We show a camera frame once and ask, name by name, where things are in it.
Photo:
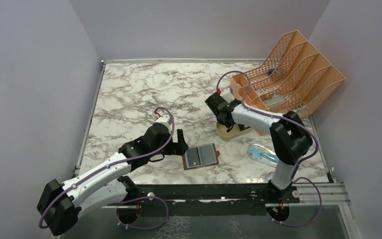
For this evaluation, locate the brown leather card holder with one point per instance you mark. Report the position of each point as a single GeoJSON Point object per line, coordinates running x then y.
{"type": "Point", "coordinates": [217, 155]}

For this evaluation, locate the grey striped credit card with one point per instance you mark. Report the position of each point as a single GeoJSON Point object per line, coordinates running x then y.
{"type": "Point", "coordinates": [207, 154]}

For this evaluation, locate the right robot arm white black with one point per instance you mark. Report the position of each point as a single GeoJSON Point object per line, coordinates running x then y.
{"type": "Point", "coordinates": [290, 138]}

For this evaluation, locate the black gold-line VIP card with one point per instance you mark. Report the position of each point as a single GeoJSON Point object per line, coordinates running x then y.
{"type": "Point", "coordinates": [192, 158]}

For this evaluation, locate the orange plastic file organizer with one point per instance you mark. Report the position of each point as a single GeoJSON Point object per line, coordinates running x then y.
{"type": "Point", "coordinates": [294, 77]}

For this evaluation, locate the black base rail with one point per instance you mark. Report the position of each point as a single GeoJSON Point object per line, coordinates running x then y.
{"type": "Point", "coordinates": [194, 200]}

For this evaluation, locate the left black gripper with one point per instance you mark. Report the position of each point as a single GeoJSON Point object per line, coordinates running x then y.
{"type": "Point", "coordinates": [177, 149]}

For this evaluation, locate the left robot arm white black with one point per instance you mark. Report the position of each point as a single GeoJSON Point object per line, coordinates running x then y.
{"type": "Point", "coordinates": [61, 204]}

